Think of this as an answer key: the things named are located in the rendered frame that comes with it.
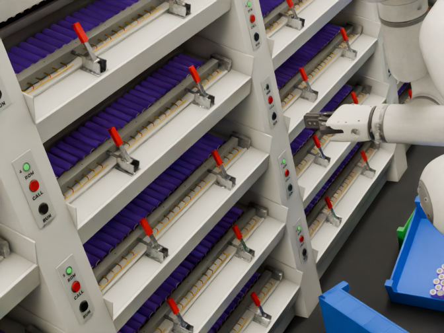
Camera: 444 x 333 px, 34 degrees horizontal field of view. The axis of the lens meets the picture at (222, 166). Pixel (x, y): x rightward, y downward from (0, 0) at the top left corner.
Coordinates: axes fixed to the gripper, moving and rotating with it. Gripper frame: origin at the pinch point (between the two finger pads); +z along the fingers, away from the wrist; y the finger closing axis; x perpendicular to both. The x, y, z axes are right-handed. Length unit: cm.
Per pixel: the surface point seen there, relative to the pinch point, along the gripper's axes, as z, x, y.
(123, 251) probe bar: 17, -2, -52
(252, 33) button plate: 10.4, 21.8, -0.9
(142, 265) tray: 14, -6, -51
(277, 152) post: 10.8, -8.6, -1.1
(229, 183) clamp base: 11.3, -5.0, -21.4
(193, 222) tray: 12.5, -6.4, -34.9
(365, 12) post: 14, 2, 65
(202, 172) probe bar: 17.1, -2.0, -22.4
